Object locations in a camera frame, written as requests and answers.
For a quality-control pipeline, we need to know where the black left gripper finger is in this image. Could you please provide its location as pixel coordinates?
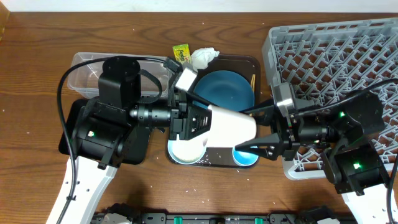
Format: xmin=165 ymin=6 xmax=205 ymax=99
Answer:
xmin=186 ymin=91 xmax=213 ymax=108
xmin=178 ymin=133 xmax=207 ymax=148

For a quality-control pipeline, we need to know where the grey dishwasher rack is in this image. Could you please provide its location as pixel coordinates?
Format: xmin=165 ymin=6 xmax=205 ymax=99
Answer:
xmin=262 ymin=17 xmax=397 ymax=180

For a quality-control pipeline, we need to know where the small blue cup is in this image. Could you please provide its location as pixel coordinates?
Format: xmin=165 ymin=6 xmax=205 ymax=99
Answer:
xmin=232 ymin=148 xmax=259 ymax=167

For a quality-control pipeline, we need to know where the white napkin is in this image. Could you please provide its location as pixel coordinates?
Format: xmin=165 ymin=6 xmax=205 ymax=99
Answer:
xmin=191 ymin=47 xmax=220 ymax=71

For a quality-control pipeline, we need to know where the black plastic bin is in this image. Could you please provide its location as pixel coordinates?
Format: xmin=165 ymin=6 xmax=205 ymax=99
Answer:
xmin=58 ymin=98 xmax=150 ymax=167

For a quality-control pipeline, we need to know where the yellow green foil wrapper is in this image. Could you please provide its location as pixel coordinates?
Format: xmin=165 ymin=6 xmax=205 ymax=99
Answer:
xmin=172 ymin=44 xmax=192 ymax=64

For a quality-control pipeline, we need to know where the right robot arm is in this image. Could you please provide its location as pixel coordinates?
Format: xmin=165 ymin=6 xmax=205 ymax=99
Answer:
xmin=235 ymin=90 xmax=397 ymax=223

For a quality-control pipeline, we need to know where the light blue rice bowl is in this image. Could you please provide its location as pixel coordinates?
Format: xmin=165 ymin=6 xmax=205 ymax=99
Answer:
xmin=167 ymin=139 xmax=206 ymax=165

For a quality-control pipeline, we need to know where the clear plastic bin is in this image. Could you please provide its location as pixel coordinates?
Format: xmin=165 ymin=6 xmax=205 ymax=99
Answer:
xmin=67 ymin=52 xmax=172 ymax=99

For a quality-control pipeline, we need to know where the dark brown serving tray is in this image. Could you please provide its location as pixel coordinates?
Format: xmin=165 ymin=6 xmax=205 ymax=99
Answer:
xmin=164 ymin=54 xmax=261 ymax=170

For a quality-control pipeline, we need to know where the white cup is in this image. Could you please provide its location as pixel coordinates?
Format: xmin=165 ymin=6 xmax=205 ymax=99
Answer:
xmin=204 ymin=105 xmax=257 ymax=148

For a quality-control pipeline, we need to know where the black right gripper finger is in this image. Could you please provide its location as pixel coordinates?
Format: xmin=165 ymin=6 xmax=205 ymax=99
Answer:
xmin=234 ymin=133 xmax=282 ymax=161
xmin=242 ymin=105 xmax=275 ymax=126

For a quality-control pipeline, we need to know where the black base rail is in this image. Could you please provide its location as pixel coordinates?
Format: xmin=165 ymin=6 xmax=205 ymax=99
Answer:
xmin=90 ymin=203 xmax=343 ymax=224

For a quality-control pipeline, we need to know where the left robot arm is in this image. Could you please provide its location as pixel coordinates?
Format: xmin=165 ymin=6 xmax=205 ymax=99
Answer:
xmin=47 ymin=55 xmax=213 ymax=223

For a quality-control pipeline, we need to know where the blue plate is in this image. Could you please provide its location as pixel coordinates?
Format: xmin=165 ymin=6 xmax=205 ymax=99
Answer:
xmin=194 ymin=70 xmax=255 ymax=111

